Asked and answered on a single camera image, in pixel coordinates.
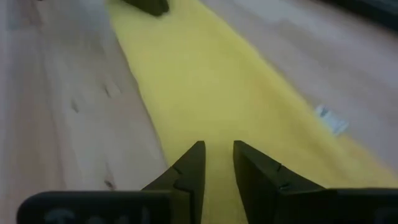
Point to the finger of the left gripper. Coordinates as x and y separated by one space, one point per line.
150 6

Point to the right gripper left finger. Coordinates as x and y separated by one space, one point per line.
189 180

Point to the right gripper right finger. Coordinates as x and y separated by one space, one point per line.
258 186

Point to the yellow microfiber towel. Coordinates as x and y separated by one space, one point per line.
211 87

